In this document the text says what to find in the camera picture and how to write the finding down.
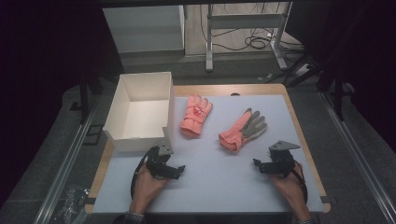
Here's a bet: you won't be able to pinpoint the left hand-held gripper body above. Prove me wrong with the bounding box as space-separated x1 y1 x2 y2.
146 144 176 180

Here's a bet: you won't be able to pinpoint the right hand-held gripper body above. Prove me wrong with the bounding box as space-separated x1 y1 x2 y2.
264 140 302 180

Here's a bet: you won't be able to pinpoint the pink and grey glove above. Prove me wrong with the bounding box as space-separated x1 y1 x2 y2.
218 107 269 153

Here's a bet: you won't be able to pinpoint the white box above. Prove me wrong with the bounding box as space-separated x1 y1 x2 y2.
102 71 176 153

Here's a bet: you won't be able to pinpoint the pink glove with red trim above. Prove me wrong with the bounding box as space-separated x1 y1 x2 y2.
179 94 214 139

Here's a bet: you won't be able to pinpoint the person's left hand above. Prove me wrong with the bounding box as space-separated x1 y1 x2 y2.
130 164 169 214

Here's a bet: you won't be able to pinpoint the person's right hand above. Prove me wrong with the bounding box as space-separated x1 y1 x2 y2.
270 162 309 218

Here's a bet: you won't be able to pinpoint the light grey table mat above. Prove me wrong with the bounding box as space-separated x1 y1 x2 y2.
92 94 325 215

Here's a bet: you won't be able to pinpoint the black stand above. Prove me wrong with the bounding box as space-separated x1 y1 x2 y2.
317 55 357 122
69 69 105 125

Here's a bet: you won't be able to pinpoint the white power strip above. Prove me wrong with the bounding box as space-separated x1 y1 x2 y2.
293 63 313 77

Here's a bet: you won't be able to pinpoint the clear plastic bag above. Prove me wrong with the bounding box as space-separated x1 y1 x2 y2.
50 185 92 224

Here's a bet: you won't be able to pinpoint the white cabinet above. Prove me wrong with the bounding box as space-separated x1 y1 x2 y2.
102 5 186 54

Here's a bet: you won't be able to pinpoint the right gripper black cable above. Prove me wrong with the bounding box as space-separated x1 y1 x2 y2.
292 160 309 204

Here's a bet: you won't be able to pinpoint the black floor bracket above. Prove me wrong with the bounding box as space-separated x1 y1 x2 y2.
82 123 105 147

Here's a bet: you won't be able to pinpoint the metal floor rail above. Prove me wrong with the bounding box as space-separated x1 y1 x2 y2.
318 91 396 224
32 102 101 224

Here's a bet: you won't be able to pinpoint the black floor cables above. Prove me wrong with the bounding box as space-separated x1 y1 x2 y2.
199 2 305 53

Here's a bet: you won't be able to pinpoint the grey metal desk frame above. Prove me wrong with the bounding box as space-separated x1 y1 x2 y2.
205 1 294 73

